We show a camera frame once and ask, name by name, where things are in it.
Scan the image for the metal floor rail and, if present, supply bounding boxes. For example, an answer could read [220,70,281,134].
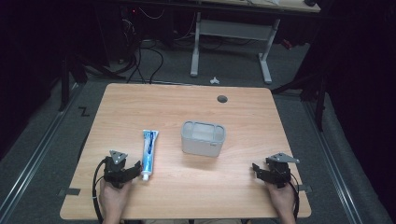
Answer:
[303,101,364,224]
[0,83,82,220]

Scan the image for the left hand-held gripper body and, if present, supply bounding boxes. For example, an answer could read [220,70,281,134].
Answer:
[103,149,135,189]

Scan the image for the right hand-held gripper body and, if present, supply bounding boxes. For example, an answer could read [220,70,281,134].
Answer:
[263,151,301,189]

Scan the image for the blue and white toothpaste tube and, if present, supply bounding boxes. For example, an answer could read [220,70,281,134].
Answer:
[141,129,160,182]

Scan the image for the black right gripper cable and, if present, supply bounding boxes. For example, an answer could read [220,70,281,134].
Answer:
[288,180,301,222]

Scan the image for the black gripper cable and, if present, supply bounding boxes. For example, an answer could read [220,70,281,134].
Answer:
[288,180,301,222]
[92,157,108,224]

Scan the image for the wooden desk with grey legs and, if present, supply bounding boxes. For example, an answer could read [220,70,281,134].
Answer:
[124,0,321,85]

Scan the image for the grey compartment storage box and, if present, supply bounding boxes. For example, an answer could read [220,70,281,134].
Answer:
[180,119,227,158]

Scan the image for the black metal stand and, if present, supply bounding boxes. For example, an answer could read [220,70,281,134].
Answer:
[270,59,329,133]
[58,50,125,112]

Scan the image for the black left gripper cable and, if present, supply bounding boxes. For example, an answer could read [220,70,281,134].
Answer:
[92,157,108,224]

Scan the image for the person's right hand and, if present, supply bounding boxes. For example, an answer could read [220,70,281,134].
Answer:
[265,181,297,220]

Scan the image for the black floor cables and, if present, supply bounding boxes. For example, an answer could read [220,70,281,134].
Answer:
[121,8,165,85]

